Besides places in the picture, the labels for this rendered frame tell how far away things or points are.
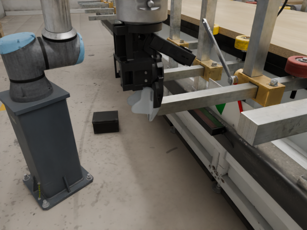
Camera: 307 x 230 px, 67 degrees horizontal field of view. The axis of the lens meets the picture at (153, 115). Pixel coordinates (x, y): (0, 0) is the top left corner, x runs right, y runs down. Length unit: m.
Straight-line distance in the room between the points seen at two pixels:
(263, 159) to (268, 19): 0.34
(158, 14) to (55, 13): 0.74
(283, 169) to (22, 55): 1.02
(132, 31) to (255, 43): 0.33
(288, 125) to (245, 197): 0.99
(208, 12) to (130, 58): 0.44
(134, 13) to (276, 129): 0.27
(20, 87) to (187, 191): 1.03
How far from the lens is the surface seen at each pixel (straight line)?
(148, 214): 1.35
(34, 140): 1.25
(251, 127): 0.29
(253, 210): 1.25
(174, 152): 1.70
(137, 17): 0.40
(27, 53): 1.14
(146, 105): 0.48
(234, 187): 1.31
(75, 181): 1.52
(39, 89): 1.19
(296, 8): 2.58
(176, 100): 0.52
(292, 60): 0.72
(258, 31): 0.64
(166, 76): 0.77
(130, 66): 0.42
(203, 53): 0.86
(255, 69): 0.66
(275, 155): 0.68
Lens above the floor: 1.10
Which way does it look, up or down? 31 degrees down
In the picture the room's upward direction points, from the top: straight up
